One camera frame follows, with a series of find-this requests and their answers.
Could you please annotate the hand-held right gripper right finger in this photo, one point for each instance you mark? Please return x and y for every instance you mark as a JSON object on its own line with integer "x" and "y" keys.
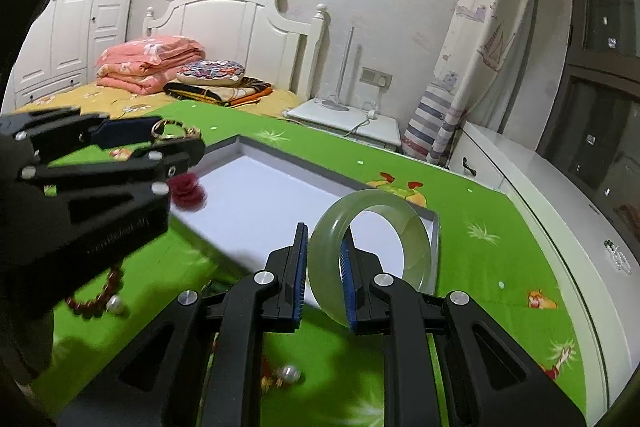
{"x": 347, "y": 289}

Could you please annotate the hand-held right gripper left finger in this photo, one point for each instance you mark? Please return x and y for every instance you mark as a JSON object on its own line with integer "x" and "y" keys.
{"x": 300, "y": 279}

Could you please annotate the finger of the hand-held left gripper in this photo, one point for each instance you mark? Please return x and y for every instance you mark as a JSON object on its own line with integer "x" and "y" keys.
{"x": 125, "y": 130}
{"x": 165, "y": 159}

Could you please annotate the black gold-rimmed flower brooch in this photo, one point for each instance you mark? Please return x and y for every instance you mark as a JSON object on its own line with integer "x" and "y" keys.
{"x": 187, "y": 134}

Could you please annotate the red fabric flower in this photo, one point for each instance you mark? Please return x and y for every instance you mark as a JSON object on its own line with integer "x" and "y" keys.
{"x": 187, "y": 193}

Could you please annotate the grey shallow box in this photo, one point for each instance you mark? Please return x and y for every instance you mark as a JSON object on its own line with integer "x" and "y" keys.
{"x": 260, "y": 197}

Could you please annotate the pale green jade bangle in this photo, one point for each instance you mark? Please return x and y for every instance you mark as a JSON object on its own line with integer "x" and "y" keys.
{"x": 372, "y": 199}

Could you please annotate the yellow daisy bedsheet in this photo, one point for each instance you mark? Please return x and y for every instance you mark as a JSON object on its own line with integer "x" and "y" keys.
{"x": 90, "y": 100}

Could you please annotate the folded pink quilt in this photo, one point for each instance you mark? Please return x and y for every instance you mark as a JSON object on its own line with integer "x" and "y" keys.
{"x": 140, "y": 67}

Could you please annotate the orange black folded blanket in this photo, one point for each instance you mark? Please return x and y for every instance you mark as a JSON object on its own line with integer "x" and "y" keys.
{"x": 235, "y": 95}

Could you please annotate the embroidered round pillow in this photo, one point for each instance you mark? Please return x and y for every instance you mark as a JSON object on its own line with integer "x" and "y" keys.
{"x": 210, "y": 72}

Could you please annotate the green printed tablecloth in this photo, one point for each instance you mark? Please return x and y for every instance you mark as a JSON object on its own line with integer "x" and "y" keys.
{"x": 475, "y": 287}

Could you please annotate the white wardrobe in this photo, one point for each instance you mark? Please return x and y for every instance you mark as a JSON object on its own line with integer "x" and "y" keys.
{"x": 75, "y": 7}

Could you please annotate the white bed headboard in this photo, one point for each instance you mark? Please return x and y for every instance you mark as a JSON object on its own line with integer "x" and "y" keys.
{"x": 225, "y": 27}

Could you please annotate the white nightstand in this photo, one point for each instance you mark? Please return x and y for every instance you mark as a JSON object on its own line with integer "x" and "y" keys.
{"x": 325, "y": 113}

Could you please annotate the white desk lamp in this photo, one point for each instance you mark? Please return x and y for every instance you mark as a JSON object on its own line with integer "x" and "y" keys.
{"x": 336, "y": 106}

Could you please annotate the ship print curtain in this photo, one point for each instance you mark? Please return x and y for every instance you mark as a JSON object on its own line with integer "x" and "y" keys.
{"x": 480, "y": 32}

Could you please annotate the grey wall socket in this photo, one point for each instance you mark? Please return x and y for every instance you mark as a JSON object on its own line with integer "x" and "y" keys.
{"x": 370, "y": 77}

